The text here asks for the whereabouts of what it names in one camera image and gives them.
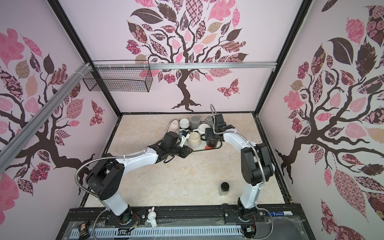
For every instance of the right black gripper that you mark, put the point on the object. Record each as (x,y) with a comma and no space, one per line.
(209,133)

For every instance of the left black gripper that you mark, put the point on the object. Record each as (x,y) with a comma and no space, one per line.
(184,153)

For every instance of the black mug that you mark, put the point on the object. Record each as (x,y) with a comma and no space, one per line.
(211,140)

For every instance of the cream mug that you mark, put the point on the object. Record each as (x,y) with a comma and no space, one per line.
(194,140)

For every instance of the small grey mug right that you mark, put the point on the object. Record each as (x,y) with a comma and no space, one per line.
(209,121)

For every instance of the white round mug centre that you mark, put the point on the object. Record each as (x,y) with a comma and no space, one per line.
(201,129)

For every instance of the tall grey mug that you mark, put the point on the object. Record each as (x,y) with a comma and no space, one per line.
(195,121)

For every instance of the white strawberry tray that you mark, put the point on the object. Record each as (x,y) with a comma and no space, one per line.
(203,145)

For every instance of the white rabbit figurine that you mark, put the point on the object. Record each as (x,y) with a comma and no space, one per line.
(151,217)

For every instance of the blue white marker pen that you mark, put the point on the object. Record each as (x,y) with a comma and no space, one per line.
(280,213)

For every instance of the horizontal aluminium rail back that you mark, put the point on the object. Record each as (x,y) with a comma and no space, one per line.
(189,66)

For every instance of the black wire basket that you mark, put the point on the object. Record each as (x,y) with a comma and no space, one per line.
(130,76)

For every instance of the white slotted cable duct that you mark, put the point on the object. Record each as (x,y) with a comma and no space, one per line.
(193,231)

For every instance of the diagonal aluminium rail left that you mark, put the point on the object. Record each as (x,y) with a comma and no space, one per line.
(12,149)

